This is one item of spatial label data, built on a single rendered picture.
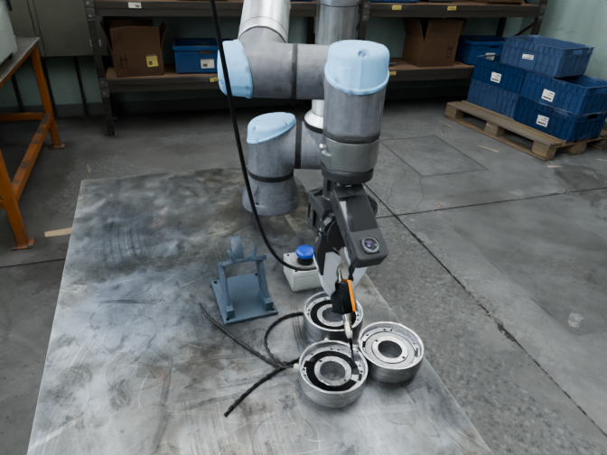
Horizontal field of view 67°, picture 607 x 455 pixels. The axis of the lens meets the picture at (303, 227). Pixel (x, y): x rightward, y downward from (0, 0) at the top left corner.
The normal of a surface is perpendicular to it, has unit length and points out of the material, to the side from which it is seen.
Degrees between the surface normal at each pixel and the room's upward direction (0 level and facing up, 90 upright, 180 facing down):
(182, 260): 0
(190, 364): 0
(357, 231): 31
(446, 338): 0
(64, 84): 90
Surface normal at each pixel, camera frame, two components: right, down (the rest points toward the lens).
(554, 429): 0.04, -0.85
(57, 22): 0.30, 0.50
